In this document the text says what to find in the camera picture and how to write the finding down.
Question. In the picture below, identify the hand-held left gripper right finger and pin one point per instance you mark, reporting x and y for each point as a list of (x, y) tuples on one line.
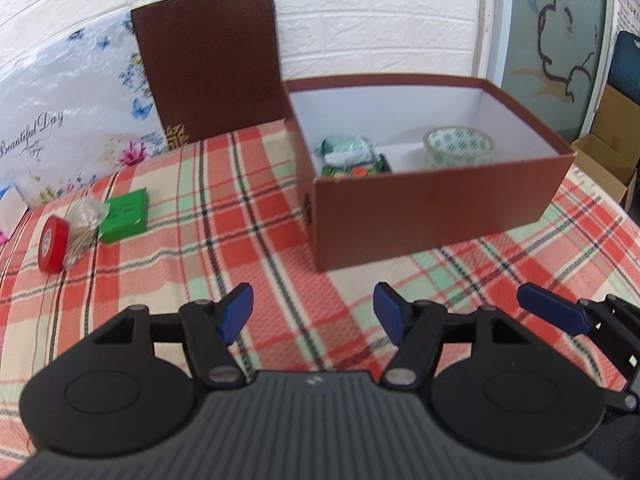
[(390, 312)]

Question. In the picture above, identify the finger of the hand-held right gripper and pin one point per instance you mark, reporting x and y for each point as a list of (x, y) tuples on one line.
[(550, 305)]

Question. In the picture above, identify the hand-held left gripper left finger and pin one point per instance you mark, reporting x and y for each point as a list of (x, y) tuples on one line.
[(235, 310)]

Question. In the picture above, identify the brown gift box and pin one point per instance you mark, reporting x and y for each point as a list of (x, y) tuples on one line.
[(425, 220)]

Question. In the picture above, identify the green orange printed packet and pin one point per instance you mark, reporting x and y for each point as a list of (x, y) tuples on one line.
[(350, 173)]

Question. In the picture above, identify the clear tape roll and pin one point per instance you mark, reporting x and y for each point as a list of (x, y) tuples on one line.
[(436, 156)]

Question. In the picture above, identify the green white packet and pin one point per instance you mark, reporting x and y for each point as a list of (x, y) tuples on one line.
[(345, 147)]

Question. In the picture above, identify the plaid blanket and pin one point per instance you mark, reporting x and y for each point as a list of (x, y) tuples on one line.
[(200, 240)]

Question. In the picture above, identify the small open cardboard box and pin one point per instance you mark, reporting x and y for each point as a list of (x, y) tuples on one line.
[(602, 170)]

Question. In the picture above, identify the green cardboard box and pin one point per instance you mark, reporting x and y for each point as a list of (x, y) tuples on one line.
[(125, 215)]

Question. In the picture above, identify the clear bag of wooden sticks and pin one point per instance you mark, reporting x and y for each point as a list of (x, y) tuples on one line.
[(82, 225)]

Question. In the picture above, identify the red tape roll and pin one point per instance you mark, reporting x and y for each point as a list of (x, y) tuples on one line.
[(55, 245)]

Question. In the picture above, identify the tall cardboard box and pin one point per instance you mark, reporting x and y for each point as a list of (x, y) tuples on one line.
[(620, 110)]

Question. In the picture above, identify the blue white tissue pack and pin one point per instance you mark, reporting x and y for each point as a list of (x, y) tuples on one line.
[(11, 212)]

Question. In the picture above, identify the brown box lid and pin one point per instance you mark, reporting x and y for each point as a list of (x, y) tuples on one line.
[(215, 65)]

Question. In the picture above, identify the dark blue panel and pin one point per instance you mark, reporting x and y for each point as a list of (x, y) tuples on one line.
[(627, 65)]

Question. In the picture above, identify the floral plastic bedding bag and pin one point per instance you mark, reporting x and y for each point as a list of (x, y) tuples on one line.
[(65, 110)]

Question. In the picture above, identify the glass door with cartoon drawing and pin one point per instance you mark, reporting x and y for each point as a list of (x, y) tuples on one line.
[(555, 35)]

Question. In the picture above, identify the white door frame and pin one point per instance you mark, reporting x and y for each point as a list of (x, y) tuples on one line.
[(492, 15)]

